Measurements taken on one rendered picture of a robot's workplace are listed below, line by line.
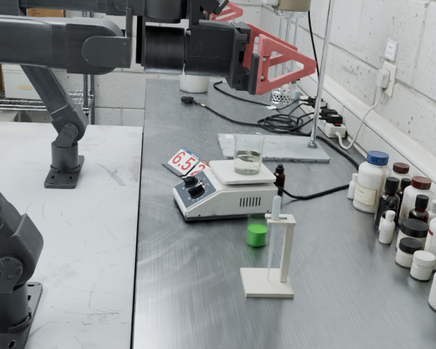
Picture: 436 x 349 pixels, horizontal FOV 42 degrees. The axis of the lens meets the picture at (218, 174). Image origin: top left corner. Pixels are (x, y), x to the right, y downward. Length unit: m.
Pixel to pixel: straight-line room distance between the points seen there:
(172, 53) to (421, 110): 0.91
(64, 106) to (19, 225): 0.57
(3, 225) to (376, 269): 0.66
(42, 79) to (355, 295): 0.80
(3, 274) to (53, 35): 0.32
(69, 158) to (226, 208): 0.41
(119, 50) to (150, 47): 0.04
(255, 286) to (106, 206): 0.42
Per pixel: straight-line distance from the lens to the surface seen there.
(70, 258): 1.05
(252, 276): 1.00
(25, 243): 0.80
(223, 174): 1.20
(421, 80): 1.52
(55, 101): 1.35
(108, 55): 0.69
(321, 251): 1.13
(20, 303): 0.86
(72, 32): 0.69
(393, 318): 0.98
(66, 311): 0.92
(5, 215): 0.80
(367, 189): 1.31
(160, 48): 0.70
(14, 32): 0.71
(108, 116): 3.72
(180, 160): 1.46
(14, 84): 3.43
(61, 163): 1.39
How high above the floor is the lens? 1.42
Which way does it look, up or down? 21 degrees down
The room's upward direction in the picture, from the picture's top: 4 degrees clockwise
